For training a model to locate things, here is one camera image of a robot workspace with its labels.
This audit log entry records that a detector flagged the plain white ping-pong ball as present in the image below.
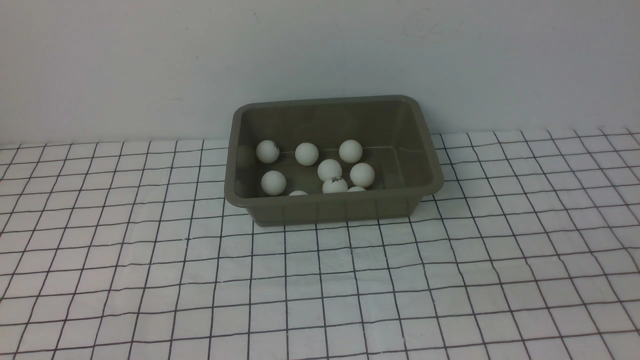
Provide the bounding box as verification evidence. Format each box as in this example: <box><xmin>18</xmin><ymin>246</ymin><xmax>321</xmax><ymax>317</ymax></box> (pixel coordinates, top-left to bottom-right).
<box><xmin>338</xmin><ymin>139</ymin><xmax>363</xmax><ymax>164</ymax></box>

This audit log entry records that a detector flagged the white ball with red-black logo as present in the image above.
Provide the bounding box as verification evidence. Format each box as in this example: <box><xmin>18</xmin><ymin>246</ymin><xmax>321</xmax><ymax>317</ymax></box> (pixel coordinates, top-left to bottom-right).
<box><xmin>349</xmin><ymin>162</ymin><xmax>375</xmax><ymax>188</ymax></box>

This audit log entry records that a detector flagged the white ball with black logo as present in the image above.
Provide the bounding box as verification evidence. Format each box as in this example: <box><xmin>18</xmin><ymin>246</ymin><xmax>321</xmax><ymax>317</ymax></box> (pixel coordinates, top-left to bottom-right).
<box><xmin>255</xmin><ymin>140</ymin><xmax>281</xmax><ymax>164</ymax></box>

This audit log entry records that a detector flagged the olive green plastic bin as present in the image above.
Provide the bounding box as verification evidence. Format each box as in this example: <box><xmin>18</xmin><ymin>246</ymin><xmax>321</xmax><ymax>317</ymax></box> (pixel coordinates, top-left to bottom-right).
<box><xmin>224</xmin><ymin>95</ymin><xmax>444</xmax><ymax>227</ymax></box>

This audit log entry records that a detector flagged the white black-grid tablecloth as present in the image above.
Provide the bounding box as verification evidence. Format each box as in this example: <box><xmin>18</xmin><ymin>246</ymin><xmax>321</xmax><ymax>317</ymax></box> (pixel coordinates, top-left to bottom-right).
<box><xmin>0</xmin><ymin>129</ymin><xmax>640</xmax><ymax>360</ymax></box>

